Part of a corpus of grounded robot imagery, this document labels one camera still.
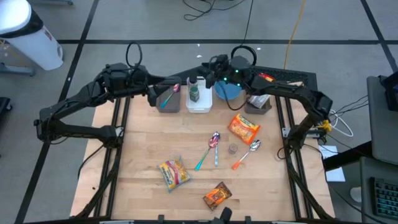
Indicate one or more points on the black cylindrical object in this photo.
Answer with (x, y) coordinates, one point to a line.
(225, 214)

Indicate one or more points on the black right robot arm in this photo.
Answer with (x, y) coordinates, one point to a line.
(289, 90)

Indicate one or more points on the white plastic bin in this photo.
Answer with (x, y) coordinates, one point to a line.
(205, 102)

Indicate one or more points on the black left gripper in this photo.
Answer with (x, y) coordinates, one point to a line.
(143, 82)

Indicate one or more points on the black table clamp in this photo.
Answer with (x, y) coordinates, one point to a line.
(248, 219)
(161, 218)

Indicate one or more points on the spice bottle purple label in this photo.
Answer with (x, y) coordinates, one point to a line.
(193, 80)

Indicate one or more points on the white computer mouse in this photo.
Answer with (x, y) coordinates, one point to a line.
(356, 194)

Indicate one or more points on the orange ramen packet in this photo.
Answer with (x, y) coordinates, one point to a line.
(243, 128)

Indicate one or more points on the black beam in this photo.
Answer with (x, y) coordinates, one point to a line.
(348, 157)

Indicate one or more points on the grey desk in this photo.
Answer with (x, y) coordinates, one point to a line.
(382, 133)
(365, 193)

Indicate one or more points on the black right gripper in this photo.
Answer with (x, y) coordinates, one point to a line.
(224, 67)

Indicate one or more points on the grey furniture foot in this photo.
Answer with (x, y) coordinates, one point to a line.
(18, 72)

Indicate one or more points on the grey plastic bin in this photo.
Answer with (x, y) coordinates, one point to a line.
(172, 105)
(258, 110)

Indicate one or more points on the yellow and silver ramen packet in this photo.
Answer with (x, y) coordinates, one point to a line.
(259, 100)

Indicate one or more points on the white paper sheet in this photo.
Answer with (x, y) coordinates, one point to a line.
(335, 175)
(326, 152)

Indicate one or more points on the right grey bin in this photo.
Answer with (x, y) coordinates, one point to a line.
(295, 74)

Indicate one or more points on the black slanted panel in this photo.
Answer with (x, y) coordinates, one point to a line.
(191, 72)

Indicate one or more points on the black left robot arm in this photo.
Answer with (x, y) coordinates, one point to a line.
(68, 105)

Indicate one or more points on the small cork-stoppered glass jar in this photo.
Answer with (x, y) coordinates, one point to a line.
(233, 148)

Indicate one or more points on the backlit keyboard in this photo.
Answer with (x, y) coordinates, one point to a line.
(385, 199)

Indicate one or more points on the brown orange snack pouch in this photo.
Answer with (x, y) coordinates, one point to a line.
(217, 196)

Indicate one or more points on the yellow connector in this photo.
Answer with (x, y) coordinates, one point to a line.
(325, 126)

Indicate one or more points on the yellow blue ramen packet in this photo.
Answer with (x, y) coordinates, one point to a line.
(174, 175)

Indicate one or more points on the green-lidded spice jar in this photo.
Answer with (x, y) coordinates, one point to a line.
(194, 94)

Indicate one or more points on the red ramen packet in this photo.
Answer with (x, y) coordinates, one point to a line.
(266, 77)

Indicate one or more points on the black electronic box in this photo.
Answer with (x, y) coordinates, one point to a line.
(392, 93)

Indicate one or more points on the blue bowl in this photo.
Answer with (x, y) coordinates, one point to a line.
(234, 91)

